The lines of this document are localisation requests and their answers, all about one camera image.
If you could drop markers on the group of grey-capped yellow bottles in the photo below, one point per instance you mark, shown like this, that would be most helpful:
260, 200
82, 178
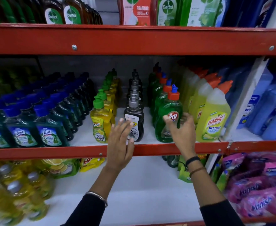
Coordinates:
15, 192

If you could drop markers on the person's right forearm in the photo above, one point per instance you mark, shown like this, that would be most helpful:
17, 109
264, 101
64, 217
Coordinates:
211, 197

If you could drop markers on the red refill pouch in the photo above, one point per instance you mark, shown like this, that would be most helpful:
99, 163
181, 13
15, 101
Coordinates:
138, 11

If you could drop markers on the light green lime pouch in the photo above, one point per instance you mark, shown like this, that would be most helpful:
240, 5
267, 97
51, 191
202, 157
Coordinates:
201, 11

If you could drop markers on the brown thread wrist band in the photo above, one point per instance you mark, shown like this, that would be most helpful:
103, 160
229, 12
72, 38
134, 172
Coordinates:
197, 171

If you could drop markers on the person's left middle finger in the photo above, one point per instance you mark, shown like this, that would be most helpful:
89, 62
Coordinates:
121, 127

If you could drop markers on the yellow refill pouch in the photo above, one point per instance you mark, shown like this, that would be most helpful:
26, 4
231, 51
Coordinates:
91, 163

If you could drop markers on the long red shelf rail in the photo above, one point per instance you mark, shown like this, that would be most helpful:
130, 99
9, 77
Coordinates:
58, 152
138, 39

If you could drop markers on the row of orange-capped green bottles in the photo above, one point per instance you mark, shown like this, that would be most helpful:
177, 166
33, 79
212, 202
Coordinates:
166, 108

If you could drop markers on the person's left thumb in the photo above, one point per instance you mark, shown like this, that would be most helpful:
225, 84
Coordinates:
131, 146

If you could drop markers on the person's left hand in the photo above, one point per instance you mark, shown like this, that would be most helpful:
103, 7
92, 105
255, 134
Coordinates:
118, 150

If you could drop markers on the row of grey-capped black bottles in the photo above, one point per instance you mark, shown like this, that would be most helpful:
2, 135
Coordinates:
134, 112

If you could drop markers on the row of brown antiseptic bottles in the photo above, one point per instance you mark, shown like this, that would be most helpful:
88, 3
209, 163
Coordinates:
69, 11

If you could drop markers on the white shelf upright post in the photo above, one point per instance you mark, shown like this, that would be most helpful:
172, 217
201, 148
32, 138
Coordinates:
254, 91

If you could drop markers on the group of light blue bottles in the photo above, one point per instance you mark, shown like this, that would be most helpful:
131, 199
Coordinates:
269, 110

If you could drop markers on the group of dark blue packs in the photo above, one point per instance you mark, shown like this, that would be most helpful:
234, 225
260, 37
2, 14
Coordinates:
248, 11

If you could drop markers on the blue refill pouch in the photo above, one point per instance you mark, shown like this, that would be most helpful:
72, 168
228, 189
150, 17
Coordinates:
222, 14

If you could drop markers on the black wrist band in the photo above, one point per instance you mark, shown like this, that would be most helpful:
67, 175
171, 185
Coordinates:
192, 160

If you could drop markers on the row of bright green bottles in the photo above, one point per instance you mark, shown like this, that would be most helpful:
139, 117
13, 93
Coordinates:
8, 9

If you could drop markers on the short red shelf rail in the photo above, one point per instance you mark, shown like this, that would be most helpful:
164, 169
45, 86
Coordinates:
258, 146

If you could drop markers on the row of yellow toilet cleaner bottles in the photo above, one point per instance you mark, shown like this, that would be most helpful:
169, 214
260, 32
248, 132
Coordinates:
213, 115

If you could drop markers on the green refill pouch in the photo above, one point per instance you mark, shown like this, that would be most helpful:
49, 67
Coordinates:
168, 11

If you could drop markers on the person's right thumb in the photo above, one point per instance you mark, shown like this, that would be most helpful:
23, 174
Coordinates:
169, 122

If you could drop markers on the silver bangle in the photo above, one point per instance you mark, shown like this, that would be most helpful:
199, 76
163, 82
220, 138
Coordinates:
98, 196

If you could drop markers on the pile of pink pouches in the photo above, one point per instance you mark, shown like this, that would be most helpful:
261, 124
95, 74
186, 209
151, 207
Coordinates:
255, 185

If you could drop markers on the row of blue-capped dark green bottles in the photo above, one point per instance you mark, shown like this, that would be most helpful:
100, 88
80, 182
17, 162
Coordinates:
46, 120

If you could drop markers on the person's left forearm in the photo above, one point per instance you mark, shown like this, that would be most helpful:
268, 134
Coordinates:
98, 192

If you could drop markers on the row of olive green bottles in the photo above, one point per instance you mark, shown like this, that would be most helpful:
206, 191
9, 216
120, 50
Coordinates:
8, 82

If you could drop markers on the green lemon print pouch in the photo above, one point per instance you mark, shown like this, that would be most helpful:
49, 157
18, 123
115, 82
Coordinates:
62, 168

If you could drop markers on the person's right hand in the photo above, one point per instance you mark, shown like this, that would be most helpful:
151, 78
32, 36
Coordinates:
183, 136

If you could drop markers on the row of green-capped yellow bottles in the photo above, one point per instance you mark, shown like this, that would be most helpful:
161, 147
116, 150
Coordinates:
100, 124

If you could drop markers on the row of dark blue bottles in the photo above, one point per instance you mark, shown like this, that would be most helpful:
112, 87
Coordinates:
236, 79

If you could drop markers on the group of green refill pouches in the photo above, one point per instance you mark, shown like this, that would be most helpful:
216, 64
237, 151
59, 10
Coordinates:
183, 171

